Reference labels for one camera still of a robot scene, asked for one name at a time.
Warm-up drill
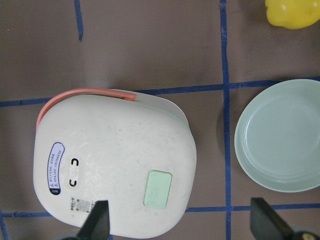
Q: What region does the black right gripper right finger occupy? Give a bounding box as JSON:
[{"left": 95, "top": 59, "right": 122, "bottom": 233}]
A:
[{"left": 250, "top": 197, "right": 304, "bottom": 240}]

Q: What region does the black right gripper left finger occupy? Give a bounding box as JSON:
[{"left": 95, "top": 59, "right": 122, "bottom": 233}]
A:
[{"left": 76, "top": 200, "right": 110, "bottom": 240}]

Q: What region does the cream rice cooker orange handle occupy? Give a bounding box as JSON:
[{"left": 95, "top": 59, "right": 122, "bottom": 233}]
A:
[{"left": 33, "top": 88, "right": 197, "bottom": 239}]

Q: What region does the green plate right side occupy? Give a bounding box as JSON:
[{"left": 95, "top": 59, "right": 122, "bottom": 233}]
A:
[{"left": 234, "top": 79, "right": 320, "bottom": 193}]

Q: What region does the brown paper table mat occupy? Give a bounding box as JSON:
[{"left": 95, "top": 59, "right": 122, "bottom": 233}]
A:
[{"left": 0, "top": 0, "right": 320, "bottom": 240}]

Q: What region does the yellow toy pepper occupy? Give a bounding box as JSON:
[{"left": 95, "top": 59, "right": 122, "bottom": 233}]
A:
[{"left": 264, "top": 0, "right": 320, "bottom": 30}]

